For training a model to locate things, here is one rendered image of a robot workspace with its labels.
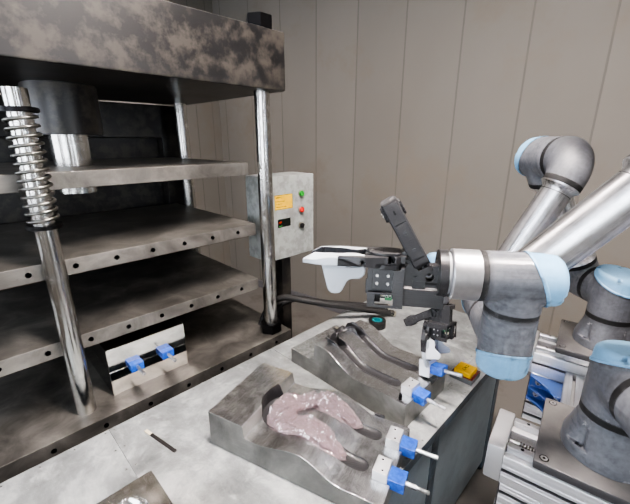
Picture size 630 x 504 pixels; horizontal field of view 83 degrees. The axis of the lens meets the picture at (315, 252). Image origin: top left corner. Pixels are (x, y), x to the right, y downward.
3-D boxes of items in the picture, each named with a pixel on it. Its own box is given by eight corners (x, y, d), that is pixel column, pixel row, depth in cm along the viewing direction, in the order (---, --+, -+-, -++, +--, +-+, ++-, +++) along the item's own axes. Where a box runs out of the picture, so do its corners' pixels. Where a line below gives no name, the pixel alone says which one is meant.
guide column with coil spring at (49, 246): (115, 487, 127) (29, 87, 89) (98, 498, 124) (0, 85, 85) (110, 478, 131) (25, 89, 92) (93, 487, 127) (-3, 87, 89)
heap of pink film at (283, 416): (366, 420, 103) (367, 397, 101) (341, 468, 88) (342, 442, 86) (289, 392, 114) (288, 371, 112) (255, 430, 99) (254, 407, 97)
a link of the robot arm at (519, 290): (566, 322, 48) (579, 263, 46) (479, 315, 51) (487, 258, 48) (542, 298, 56) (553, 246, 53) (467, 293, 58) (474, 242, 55)
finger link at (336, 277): (303, 295, 52) (366, 295, 53) (303, 255, 51) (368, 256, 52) (302, 290, 55) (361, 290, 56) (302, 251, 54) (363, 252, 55)
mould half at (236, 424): (408, 443, 102) (411, 411, 99) (380, 526, 80) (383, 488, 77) (264, 389, 125) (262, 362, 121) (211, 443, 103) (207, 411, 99)
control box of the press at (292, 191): (317, 417, 221) (317, 173, 177) (279, 445, 200) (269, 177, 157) (293, 400, 235) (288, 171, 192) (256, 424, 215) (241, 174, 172)
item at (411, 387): (448, 412, 106) (450, 396, 104) (440, 421, 102) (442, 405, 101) (408, 391, 114) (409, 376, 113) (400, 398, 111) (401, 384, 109)
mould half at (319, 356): (443, 389, 125) (447, 355, 121) (403, 430, 107) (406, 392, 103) (335, 336, 158) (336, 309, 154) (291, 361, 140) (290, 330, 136)
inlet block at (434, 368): (465, 381, 112) (465, 364, 111) (458, 387, 108) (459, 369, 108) (426, 370, 121) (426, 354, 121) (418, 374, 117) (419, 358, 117)
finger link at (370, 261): (338, 268, 50) (400, 268, 51) (339, 257, 50) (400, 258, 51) (334, 261, 55) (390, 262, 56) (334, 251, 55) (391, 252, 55)
